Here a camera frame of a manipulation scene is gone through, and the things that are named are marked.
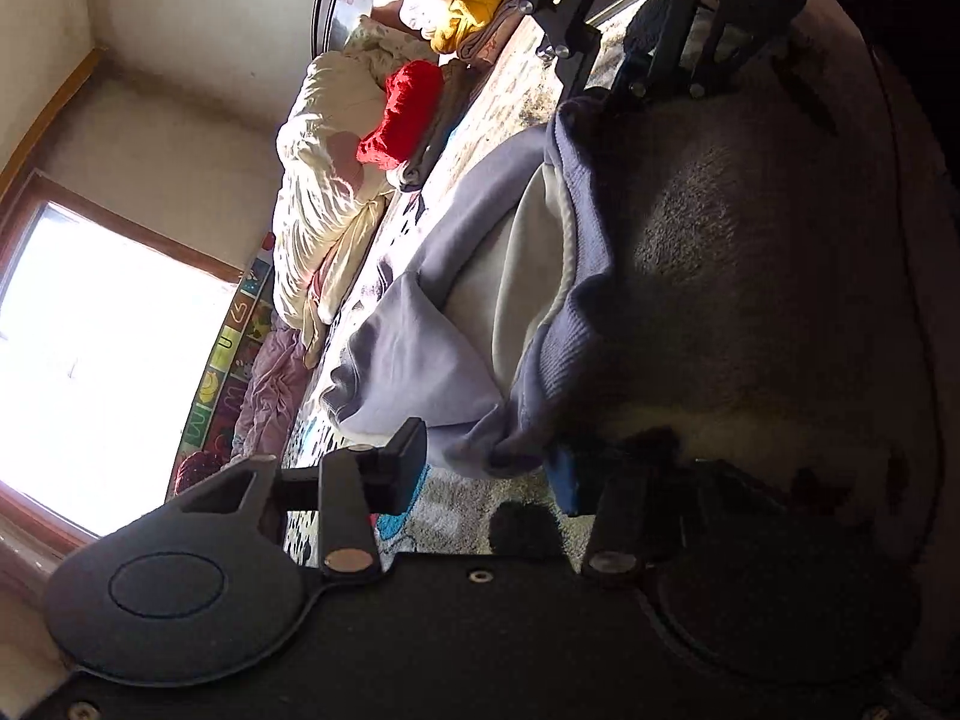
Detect red knit sweater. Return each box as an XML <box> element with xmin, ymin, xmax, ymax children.
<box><xmin>356</xmin><ymin>60</ymin><xmax>447</xmax><ymax>173</ymax></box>

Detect dark grey folded garment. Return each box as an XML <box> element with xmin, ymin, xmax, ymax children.
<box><xmin>397</xmin><ymin>64</ymin><xmax>470</xmax><ymax>192</ymax></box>

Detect maroon dotted blanket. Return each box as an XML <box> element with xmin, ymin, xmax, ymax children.
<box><xmin>169</xmin><ymin>450</ymin><xmax>233</xmax><ymax>500</ymax></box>

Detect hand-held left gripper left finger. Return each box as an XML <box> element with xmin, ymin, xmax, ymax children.
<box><xmin>169</xmin><ymin>418</ymin><xmax>428</xmax><ymax>582</ymax></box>

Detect cream and lavender sweatshirt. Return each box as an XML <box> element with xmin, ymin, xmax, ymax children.
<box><xmin>319</xmin><ymin>94</ymin><xmax>691</xmax><ymax>477</ymax></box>

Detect colourful alphabet foam board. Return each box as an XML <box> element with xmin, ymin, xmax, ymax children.
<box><xmin>180</xmin><ymin>232</ymin><xmax>275</xmax><ymax>466</ymax></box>

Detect white floral pillow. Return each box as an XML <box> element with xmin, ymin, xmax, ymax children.
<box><xmin>341</xmin><ymin>15</ymin><xmax>421</xmax><ymax>76</ymax></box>

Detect window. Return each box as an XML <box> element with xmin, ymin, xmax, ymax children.
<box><xmin>0</xmin><ymin>172</ymin><xmax>252</xmax><ymax>548</ymax></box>

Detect cream quilt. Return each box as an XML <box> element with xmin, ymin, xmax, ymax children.
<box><xmin>271</xmin><ymin>52</ymin><xmax>398</xmax><ymax>346</ymax></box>

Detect cartoon mouse printed blanket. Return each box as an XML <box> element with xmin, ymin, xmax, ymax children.
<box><xmin>281</xmin><ymin>0</ymin><xmax>960</xmax><ymax>571</ymax></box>

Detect pink pillow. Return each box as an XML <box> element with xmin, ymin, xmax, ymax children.
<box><xmin>371</xmin><ymin>0</ymin><xmax>428</xmax><ymax>31</ymax></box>

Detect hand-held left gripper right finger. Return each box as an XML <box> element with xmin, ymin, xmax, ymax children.
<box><xmin>544</xmin><ymin>442</ymin><xmax>781</xmax><ymax>586</ymax></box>

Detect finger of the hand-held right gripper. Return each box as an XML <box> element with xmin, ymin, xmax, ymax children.
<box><xmin>607</xmin><ymin>0</ymin><xmax>751</xmax><ymax>102</ymax></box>
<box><xmin>521</xmin><ymin>0</ymin><xmax>601</xmax><ymax>98</ymax></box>

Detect light grey folded garment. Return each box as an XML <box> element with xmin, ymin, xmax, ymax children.
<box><xmin>457</xmin><ymin>4</ymin><xmax>526</xmax><ymax>53</ymax></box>

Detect pink crumpled quilt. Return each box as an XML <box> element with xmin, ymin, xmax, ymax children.
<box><xmin>232</xmin><ymin>315</ymin><xmax>316</xmax><ymax>458</ymax></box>

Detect white printed folded garment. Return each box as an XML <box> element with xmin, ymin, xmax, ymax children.
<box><xmin>469</xmin><ymin>15</ymin><xmax>537</xmax><ymax>65</ymax></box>

